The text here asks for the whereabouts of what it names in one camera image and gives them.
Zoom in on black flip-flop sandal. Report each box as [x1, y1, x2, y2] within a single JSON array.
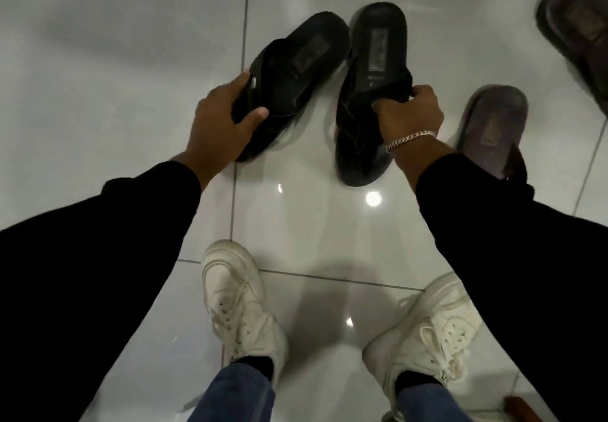
[[231, 11, 352, 163], [335, 2, 413, 187]]

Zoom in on silver chain bracelet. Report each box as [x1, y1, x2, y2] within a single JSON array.
[[385, 130, 437, 153]]

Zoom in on person's right hand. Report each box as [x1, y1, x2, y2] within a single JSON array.
[[371, 85, 445, 151]]

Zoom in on white sneaker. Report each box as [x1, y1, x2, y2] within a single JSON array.
[[201, 240, 289, 387], [362, 272, 483, 418]]

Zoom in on person's left hand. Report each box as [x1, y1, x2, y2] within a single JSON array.
[[184, 70, 270, 175]]

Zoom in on brown wooden furniture corner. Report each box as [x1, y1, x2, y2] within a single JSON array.
[[504, 396, 537, 422]]

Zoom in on blue jeans leg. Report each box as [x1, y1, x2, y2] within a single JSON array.
[[187, 363, 276, 422], [395, 383, 476, 422]]

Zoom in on person's right forearm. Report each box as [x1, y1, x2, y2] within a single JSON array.
[[390, 135, 608, 422]]

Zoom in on person's left forearm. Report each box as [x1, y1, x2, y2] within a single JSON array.
[[0, 150, 217, 422]]

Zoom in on brown sandal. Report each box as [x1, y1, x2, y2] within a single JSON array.
[[453, 85, 529, 181], [536, 0, 608, 117]]

